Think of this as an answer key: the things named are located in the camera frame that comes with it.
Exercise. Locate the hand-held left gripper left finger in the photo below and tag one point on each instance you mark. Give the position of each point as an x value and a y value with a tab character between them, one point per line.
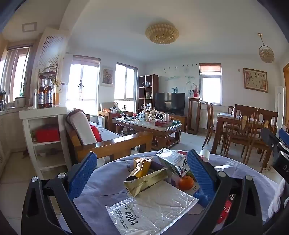
81	174

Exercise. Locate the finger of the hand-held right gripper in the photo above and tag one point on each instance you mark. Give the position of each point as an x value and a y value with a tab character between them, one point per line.
268	137
284	136

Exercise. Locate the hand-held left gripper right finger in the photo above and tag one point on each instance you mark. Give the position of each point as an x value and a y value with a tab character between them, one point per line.
201	176

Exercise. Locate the blue packet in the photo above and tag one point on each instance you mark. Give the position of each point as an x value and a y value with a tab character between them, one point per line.
199	198

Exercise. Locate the red packet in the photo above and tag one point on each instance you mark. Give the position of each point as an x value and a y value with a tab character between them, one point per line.
225	210

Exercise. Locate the large gold snack bag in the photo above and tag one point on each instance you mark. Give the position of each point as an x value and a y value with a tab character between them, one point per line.
144	183

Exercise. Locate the white bubble mailer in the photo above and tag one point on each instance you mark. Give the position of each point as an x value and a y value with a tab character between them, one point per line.
153	210

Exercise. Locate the small gold snack bag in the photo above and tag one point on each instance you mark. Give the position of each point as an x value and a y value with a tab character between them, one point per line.
141	167

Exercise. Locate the person's right hand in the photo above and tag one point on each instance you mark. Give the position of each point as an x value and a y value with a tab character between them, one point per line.
280	198

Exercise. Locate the orange tangerine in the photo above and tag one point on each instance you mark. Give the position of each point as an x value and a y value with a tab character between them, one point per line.
186	183

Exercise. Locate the white paper cup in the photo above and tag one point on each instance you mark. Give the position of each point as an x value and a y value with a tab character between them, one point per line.
205	153

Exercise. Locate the white flat box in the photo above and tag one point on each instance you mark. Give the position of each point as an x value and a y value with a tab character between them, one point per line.
223	168

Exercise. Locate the white standing air conditioner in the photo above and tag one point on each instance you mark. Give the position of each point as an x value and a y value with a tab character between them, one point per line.
279	106

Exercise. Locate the red cushion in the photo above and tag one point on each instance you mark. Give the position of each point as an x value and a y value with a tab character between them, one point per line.
96	133

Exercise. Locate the wooden dining table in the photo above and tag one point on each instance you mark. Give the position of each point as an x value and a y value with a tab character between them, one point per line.
222	117

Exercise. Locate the red box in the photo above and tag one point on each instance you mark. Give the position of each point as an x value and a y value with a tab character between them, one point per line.
47	134

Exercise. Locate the wooden sofa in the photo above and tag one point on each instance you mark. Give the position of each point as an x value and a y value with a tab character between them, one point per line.
122	141

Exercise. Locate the wooden television cabinet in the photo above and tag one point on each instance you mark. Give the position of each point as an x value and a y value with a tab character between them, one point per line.
180	122

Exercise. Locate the wide framed floral picture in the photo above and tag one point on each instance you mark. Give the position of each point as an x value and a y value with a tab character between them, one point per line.
255	80

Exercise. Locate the tall wooden plant stand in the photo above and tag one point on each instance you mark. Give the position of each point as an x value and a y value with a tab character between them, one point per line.
194	113

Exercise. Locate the wooden armchair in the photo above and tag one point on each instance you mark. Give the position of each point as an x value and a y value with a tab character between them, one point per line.
106	115

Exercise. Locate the stuffed toys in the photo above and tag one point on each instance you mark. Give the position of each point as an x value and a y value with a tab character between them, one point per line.
115	110

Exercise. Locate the white shelf unit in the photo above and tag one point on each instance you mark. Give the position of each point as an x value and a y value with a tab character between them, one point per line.
43	111

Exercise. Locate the wooden coffee table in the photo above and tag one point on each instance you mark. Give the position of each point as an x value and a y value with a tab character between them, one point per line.
140	128

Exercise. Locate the white woven basket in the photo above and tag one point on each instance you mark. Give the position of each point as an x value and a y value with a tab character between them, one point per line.
157	115

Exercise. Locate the window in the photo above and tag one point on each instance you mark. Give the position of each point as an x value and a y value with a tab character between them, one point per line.
83	83
15	72
125	83
210	88

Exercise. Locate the black television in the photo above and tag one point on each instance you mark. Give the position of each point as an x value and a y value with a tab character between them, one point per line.
169	104

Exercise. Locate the red flower vase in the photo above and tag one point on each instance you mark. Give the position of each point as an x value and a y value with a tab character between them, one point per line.
196	92

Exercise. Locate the gold pendant lamp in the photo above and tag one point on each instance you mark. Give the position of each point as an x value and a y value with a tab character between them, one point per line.
266	53

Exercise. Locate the brown glass bottle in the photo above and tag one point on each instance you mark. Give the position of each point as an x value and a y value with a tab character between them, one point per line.
49	95
41	95

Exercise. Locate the white countertop appliance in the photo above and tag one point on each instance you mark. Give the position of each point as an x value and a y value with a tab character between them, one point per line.
20	102

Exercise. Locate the wooden bookshelf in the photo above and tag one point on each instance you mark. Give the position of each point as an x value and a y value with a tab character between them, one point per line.
141	95

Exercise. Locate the framed sunflower picture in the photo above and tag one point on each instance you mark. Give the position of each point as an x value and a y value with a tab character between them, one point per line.
106	76

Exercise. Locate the white lattice partition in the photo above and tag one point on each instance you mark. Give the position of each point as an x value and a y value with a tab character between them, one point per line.
49	49

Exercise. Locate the round gold ceiling lamp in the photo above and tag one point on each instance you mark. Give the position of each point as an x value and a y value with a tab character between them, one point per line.
161	33

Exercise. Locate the square ceiling vent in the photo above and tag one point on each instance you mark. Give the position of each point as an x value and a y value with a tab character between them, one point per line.
29	27

